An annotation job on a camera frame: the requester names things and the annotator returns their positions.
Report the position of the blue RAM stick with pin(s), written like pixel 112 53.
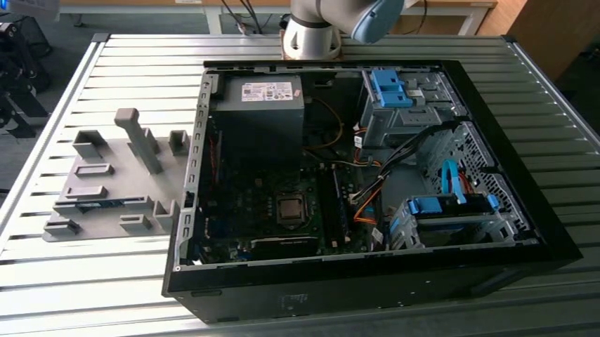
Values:
pixel 100 204

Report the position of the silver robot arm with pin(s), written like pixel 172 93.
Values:
pixel 308 38

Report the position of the black RAM slot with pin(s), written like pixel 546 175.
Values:
pixel 323 207

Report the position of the grey parts rack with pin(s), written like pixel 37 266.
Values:
pixel 116 165

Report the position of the grey power supply unit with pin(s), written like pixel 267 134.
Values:
pixel 258 119

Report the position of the green motherboard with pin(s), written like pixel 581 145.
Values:
pixel 248 203

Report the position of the CPU socket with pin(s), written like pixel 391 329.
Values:
pixel 276 210

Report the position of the silver CPU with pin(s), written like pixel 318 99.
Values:
pixel 288 209

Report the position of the black graphics card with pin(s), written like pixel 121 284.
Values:
pixel 283 245

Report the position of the blue drive carrier latch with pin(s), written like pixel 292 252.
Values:
pixel 388 94

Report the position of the grey metal drive cage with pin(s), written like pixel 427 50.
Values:
pixel 407 123

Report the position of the blue disk carrier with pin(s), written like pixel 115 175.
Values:
pixel 426 205

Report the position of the black open PC case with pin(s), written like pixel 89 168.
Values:
pixel 355 288

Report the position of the grey disk bay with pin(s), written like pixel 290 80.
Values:
pixel 467 220

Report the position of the brown wooden cabinet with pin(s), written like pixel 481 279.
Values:
pixel 553 35

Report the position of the white frame desk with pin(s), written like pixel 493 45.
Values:
pixel 212 17

